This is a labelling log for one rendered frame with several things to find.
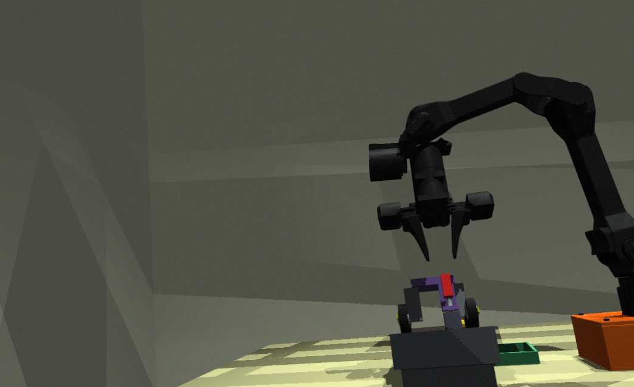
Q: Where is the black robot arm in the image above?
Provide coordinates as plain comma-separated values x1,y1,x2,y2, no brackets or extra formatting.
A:
369,72,634,316

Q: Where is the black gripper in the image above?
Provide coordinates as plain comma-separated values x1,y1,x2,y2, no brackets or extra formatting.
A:
377,167,494,261

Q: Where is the red-headed stop pin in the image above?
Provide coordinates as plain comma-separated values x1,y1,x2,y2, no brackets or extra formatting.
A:
441,273,453,306

